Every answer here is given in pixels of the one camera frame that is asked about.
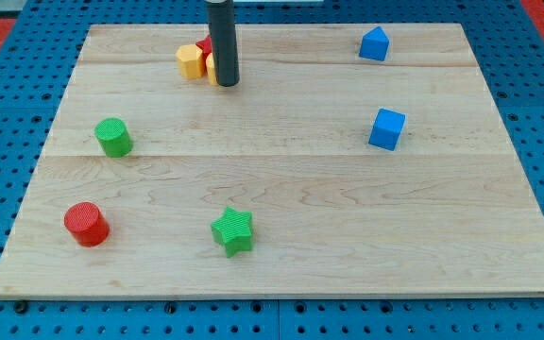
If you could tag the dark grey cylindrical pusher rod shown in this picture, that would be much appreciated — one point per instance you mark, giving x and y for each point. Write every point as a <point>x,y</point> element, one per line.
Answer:
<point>221,23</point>

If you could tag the light wooden board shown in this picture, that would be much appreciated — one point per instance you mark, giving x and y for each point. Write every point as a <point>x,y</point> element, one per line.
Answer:
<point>448,214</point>

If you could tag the red block behind rod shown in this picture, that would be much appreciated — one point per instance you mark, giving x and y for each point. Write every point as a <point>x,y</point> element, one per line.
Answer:
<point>205,45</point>

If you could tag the yellow block behind rod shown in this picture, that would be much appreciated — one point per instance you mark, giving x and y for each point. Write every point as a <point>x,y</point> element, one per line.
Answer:
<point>211,71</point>

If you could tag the yellow hexagonal block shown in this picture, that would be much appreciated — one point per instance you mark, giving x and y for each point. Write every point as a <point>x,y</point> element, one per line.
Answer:
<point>190,60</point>

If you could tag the blue triangular prism block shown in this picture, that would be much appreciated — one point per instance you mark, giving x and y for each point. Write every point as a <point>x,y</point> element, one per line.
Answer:
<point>374,45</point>

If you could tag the green cylinder block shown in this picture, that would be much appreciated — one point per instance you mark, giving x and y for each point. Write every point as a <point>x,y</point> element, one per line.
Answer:
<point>113,137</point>

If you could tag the blue cube block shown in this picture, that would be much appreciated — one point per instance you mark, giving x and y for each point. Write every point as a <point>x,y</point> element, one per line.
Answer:
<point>386,129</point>

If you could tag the green star block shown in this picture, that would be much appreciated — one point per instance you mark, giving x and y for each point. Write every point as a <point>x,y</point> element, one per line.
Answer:
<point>233,231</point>

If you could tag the red cylinder block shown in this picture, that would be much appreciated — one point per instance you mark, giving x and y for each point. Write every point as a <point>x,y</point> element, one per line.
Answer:
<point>86,224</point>

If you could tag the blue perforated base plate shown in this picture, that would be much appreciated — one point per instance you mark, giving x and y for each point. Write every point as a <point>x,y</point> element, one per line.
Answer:
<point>36,61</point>

